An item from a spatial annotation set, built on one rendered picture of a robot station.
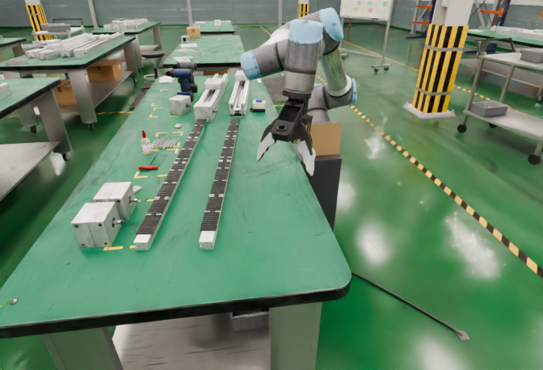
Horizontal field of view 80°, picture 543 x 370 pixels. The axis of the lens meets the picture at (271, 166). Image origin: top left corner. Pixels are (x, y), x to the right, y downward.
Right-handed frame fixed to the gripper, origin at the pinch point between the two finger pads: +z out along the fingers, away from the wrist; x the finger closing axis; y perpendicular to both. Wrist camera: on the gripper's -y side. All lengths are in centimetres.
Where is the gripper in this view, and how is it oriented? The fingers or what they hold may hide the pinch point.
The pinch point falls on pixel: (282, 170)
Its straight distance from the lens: 83.6
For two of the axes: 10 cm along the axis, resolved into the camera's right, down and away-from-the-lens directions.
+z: -1.2, 9.2, 3.7
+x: -9.1, -2.5, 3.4
